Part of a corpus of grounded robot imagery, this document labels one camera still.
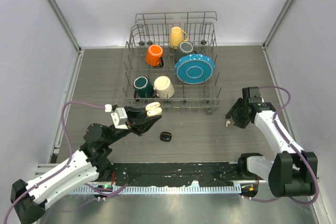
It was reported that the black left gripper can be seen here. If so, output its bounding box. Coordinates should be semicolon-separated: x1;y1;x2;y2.
105;105;162;145

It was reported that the white earbud charging case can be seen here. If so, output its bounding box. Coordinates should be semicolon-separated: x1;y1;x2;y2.
145;102;162;117

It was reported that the black earbud charging case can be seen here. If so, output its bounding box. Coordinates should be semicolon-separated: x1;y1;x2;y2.
160;132;172;142

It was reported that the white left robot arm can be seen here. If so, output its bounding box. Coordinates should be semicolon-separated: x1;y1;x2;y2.
10;102;162;223

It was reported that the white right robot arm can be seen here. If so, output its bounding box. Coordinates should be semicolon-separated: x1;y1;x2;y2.
225;87;319;202

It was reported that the dark green mug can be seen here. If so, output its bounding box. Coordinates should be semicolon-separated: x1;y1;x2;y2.
133;76;154;99

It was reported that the cream white mug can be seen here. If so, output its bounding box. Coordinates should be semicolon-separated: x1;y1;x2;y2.
154;76;175;99

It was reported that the blue dotted plate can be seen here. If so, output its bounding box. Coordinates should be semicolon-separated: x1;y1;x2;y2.
175;54;215;84

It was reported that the orange mug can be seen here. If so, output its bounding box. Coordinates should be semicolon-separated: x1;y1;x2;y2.
146;44;164;68

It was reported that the grey mug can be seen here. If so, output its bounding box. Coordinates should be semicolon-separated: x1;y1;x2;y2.
174;41;195;62

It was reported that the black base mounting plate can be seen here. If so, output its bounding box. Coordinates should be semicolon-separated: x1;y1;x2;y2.
98;162;258;187

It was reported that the yellow mug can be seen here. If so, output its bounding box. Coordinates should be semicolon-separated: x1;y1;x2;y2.
169;26;189;49

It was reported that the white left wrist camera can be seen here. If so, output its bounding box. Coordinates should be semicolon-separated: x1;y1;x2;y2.
104;104;128;130

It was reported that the grey wire dish rack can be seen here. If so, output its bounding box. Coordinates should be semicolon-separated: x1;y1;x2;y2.
121;11;222;114

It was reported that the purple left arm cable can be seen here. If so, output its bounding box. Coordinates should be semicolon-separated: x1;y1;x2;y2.
2;101;131;224

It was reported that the white slotted cable duct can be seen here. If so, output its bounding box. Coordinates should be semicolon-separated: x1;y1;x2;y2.
68;183;241;195

